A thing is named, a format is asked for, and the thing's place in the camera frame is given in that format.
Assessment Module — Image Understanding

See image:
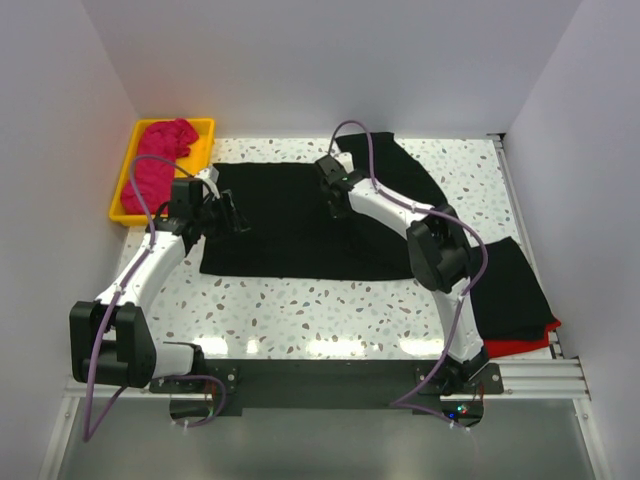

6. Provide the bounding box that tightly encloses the black t shirt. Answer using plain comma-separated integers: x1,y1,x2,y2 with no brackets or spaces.
471,237,555,342
199,131,451,282

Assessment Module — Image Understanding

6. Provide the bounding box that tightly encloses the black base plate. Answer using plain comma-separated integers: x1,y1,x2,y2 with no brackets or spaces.
148,357,505,417

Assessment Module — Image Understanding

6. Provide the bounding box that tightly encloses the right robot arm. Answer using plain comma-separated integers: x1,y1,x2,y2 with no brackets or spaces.
314,155,488,406

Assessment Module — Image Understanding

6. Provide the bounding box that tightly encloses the purple cable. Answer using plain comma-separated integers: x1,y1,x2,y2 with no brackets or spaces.
82,154,231,443
329,120,490,416

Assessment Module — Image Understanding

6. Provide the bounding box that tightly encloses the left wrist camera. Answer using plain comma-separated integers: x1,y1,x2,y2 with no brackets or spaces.
196,166,219,189

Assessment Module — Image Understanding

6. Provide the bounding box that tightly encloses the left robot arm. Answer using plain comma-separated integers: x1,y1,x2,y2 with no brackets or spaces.
69,168,249,388

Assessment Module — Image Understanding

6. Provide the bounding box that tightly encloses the folded red t shirt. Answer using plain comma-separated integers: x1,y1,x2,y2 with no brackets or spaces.
484,320,562,359

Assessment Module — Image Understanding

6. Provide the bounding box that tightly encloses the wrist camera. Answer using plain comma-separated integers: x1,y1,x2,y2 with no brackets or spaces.
196,166,219,189
335,152,354,173

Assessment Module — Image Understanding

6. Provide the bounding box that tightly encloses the folded black t shirt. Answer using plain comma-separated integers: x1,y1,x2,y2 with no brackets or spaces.
471,237,555,342

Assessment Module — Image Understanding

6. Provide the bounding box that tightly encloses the pink crumpled t shirt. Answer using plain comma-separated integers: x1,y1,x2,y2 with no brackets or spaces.
134,118,199,213

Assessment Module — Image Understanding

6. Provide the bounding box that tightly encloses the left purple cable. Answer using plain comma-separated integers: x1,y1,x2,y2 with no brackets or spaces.
82,154,231,443

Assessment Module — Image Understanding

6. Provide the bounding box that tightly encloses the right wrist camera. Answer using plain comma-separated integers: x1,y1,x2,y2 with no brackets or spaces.
335,152,354,173

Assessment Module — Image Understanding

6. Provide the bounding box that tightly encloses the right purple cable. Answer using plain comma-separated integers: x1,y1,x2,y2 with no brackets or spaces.
329,120,490,416

